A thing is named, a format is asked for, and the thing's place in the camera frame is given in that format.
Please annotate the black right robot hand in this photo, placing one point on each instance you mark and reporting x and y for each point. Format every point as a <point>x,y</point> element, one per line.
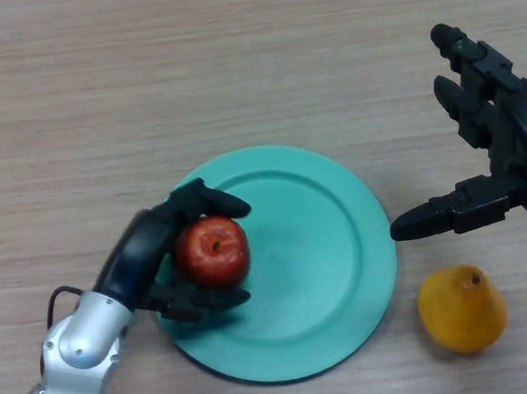
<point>524,144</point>

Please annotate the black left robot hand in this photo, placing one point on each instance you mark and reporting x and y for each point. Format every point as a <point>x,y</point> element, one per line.
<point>136,257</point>

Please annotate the red apple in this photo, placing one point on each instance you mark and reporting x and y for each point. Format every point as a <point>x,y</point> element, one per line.
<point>213,253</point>

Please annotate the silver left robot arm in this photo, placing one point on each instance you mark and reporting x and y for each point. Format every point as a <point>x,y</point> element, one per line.
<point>80,357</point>

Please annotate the green round plate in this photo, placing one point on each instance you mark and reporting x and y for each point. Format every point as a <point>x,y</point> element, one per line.
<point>314,266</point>

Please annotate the yellow pear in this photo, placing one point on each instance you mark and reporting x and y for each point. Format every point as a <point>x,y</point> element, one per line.
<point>462,313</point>

